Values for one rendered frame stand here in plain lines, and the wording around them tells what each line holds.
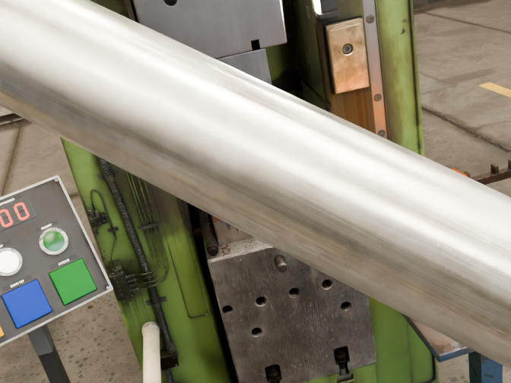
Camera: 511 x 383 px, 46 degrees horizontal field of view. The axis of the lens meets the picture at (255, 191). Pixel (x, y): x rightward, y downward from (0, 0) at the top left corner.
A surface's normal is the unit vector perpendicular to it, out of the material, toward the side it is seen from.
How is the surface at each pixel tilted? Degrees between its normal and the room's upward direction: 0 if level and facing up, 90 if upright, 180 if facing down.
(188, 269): 90
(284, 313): 90
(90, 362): 0
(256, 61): 90
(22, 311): 60
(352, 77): 90
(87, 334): 0
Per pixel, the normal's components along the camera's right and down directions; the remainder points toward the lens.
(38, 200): 0.39, -0.21
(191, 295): 0.17, 0.41
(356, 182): -0.04, -0.27
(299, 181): -0.18, 0.00
